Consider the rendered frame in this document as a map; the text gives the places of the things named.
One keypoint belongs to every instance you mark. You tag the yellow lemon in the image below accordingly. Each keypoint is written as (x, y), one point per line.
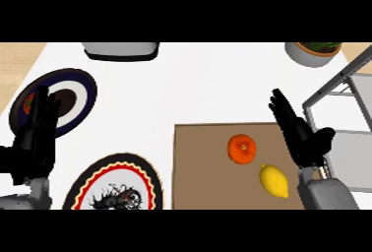
(274, 181)

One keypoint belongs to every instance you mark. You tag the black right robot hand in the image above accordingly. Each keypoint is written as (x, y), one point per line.
(300, 138)

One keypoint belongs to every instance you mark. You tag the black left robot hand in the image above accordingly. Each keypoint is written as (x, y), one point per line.
(35, 138)

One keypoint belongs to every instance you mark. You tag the navy and white round plate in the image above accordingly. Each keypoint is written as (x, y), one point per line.
(73, 98)

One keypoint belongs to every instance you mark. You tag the grey metal tiered shelf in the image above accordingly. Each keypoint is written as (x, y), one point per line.
(346, 131)

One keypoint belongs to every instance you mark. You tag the brown flat tray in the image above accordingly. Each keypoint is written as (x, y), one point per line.
(228, 170)

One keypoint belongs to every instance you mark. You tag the grey and black appliance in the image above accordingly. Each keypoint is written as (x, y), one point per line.
(122, 50)

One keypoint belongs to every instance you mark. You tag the orange squash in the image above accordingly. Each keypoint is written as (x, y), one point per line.
(241, 149)

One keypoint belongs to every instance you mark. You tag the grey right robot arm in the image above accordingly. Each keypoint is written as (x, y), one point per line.
(325, 192)

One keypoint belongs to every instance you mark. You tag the black red patterned round plate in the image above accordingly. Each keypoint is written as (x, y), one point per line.
(116, 187)

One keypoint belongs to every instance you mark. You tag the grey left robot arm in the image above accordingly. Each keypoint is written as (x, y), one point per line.
(30, 195)

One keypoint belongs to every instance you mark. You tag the grey pot with green plant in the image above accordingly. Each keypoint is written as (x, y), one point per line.
(317, 52)

